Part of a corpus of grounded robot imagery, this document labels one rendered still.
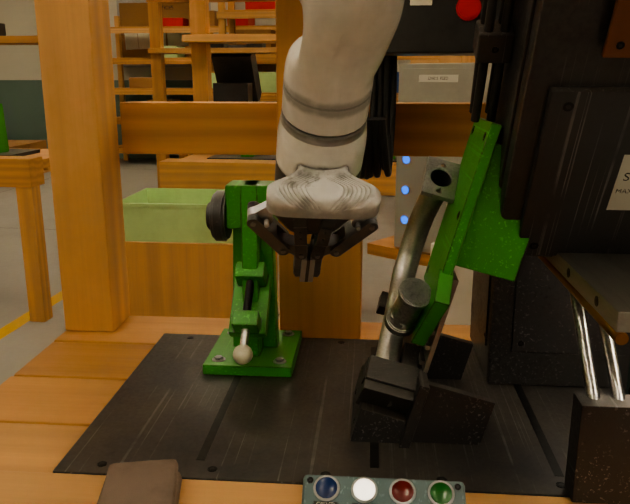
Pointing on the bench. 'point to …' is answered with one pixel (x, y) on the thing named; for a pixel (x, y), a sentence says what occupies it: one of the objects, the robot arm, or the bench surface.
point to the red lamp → (402, 491)
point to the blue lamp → (326, 487)
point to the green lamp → (441, 493)
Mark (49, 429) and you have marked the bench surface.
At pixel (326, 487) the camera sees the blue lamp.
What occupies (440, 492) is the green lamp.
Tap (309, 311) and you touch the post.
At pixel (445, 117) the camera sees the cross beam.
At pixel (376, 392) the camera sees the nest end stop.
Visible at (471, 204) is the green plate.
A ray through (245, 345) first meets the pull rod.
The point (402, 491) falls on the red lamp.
